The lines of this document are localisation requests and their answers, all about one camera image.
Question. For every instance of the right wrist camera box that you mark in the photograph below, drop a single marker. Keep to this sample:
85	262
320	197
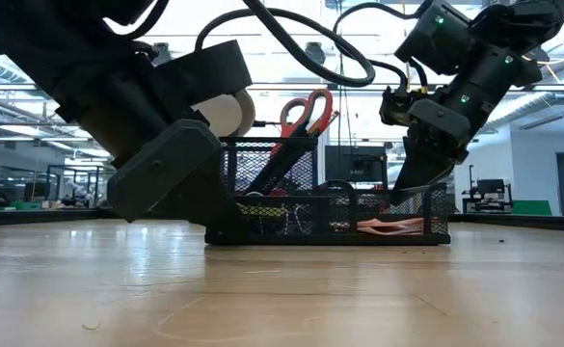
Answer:
397	108

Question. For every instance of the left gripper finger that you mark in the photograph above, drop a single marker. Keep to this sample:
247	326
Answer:
209	207

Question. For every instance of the black mesh desk organizer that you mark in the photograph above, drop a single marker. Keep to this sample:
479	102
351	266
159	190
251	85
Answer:
339	238

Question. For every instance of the background robot station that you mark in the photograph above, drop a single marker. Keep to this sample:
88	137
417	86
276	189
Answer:
489	190

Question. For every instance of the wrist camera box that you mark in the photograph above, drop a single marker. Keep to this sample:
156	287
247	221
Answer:
397	108
204	72

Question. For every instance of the green bin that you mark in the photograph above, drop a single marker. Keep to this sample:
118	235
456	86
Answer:
532	208

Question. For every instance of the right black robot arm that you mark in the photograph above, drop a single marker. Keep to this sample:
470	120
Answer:
493	62

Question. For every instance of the yellow sticky note pad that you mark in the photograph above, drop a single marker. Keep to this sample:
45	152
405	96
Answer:
262	210

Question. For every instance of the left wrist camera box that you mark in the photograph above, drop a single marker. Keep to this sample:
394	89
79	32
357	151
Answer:
204	72

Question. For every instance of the pink paper note stack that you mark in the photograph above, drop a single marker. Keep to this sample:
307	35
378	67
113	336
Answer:
392	226

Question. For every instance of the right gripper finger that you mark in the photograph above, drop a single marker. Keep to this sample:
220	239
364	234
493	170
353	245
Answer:
421	168

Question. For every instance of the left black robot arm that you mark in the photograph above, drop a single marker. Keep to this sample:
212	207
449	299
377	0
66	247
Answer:
69	62

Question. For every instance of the black aluminium table frame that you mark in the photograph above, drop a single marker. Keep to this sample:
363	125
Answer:
45	218

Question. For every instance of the black pen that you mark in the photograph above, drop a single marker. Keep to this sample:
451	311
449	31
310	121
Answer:
267	178
291	149

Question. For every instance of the black equipment box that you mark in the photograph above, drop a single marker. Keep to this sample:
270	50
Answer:
358	164

